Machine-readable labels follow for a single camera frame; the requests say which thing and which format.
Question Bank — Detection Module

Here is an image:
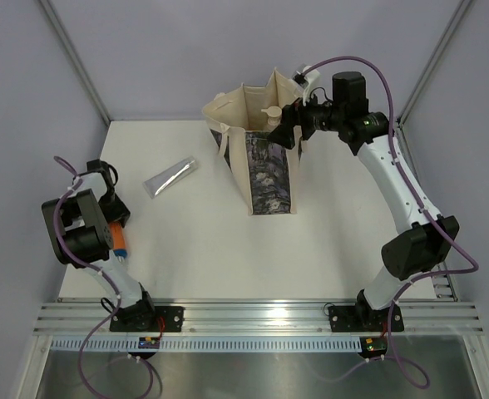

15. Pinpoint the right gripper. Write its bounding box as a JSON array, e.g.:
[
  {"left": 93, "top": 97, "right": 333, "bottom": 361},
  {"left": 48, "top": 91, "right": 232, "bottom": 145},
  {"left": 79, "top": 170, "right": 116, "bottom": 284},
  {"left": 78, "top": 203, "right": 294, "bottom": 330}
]
[{"left": 268, "top": 85, "right": 345, "bottom": 150}]

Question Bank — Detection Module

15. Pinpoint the small orange bottle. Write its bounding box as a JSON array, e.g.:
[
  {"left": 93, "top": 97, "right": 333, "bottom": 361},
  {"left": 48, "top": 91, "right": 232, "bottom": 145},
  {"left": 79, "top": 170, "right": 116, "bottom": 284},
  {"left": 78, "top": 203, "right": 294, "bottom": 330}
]
[{"left": 109, "top": 222, "right": 128, "bottom": 262}]

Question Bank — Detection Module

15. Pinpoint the cream canvas tote bag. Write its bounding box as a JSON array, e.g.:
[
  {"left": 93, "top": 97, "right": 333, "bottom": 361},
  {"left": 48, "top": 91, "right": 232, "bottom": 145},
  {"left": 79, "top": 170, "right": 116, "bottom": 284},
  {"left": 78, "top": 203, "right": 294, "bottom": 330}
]
[{"left": 202, "top": 70, "right": 303, "bottom": 215}]

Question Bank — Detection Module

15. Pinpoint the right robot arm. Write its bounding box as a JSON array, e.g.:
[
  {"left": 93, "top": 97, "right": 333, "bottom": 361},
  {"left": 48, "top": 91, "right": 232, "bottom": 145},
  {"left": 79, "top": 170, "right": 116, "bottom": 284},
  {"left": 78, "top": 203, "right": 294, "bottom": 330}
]
[{"left": 268, "top": 69, "right": 459, "bottom": 333}]

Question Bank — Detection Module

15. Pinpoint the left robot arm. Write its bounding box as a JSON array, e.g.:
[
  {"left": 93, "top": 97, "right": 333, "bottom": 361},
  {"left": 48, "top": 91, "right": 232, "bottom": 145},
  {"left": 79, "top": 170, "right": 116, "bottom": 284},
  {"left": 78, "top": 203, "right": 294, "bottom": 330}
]
[{"left": 42, "top": 156, "right": 157, "bottom": 332}]

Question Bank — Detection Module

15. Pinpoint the beige pump bottle in bag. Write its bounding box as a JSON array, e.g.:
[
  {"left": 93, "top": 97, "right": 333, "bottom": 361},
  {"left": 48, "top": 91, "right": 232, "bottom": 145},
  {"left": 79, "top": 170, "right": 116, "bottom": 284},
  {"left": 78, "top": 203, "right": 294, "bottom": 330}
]
[{"left": 261, "top": 106, "right": 282, "bottom": 131}]

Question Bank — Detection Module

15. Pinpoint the silver squeeze tube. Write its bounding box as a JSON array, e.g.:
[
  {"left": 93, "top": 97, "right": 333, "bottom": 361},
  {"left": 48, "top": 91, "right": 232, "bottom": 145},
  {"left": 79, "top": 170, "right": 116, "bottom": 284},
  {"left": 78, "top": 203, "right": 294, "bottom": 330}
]
[{"left": 143, "top": 157, "right": 198, "bottom": 199}]

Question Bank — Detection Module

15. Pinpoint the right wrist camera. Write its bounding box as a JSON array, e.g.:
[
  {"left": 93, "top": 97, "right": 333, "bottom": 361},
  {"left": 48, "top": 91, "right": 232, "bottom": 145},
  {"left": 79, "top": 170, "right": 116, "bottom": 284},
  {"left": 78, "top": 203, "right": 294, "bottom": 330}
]
[{"left": 292, "top": 64, "right": 320, "bottom": 106}]

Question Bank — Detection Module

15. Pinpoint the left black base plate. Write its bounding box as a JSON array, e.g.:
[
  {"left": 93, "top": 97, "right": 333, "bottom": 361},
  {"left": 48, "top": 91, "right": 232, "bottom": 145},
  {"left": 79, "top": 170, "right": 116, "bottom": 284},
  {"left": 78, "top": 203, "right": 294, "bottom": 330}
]
[{"left": 109, "top": 305, "right": 185, "bottom": 333}]

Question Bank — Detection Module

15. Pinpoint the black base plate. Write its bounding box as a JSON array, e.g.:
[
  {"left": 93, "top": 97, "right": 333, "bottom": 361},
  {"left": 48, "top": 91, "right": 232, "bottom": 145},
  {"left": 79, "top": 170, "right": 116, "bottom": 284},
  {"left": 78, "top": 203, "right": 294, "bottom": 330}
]
[
  {"left": 328, "top": 305, "right": 405, "bottom": 333},
  {"left": 109, "top": 305, "right": 185, "bottom": 333}
]

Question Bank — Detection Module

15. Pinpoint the aluminium frame post right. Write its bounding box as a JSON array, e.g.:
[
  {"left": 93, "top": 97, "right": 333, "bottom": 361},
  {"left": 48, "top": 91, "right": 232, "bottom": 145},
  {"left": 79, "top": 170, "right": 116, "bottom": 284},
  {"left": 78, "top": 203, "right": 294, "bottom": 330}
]
[{"left": 396, "top": 0, "right": 477, "bottom": 128}]

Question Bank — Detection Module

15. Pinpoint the aluminium frame post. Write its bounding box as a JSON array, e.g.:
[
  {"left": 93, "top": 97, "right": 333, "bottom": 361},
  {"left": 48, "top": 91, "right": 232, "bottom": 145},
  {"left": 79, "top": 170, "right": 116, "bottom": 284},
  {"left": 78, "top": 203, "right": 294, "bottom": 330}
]
[
  {"left": 36, "top": 0, "right": 112, "bottom": 127},
  {"left": 396, "top": 0, "right": 477, "bottom": 128}
]

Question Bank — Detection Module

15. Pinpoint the aluminium mounting rail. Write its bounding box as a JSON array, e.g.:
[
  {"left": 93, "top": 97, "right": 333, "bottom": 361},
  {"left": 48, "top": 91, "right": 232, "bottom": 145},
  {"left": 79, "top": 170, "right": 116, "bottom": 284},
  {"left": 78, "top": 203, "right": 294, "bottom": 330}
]
[{"left": 33, "top": 301, "right": 483, "bottom": 336}]

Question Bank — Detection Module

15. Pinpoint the white slotted cable duct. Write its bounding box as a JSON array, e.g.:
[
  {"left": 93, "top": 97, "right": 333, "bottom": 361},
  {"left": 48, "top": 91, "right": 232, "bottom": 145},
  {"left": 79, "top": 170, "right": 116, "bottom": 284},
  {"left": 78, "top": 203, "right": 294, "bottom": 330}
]
[{"left": 51, "top": 335, "right": 362, "bottom": 353}]

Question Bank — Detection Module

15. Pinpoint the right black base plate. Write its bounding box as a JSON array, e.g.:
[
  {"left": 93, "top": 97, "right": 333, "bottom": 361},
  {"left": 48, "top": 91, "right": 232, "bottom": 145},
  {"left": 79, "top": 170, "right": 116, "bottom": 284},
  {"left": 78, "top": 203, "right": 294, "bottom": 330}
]
[{"left": 328, "top": 305, "right": 405, "bottom": 333}]

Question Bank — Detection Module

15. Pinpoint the aluminium frame post left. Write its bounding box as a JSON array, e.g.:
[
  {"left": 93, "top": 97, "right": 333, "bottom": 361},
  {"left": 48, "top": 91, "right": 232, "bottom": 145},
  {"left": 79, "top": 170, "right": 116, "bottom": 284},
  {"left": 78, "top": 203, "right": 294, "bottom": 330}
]
[{"left": 36, "top": 0, "right": 112, "bottom": 127}]

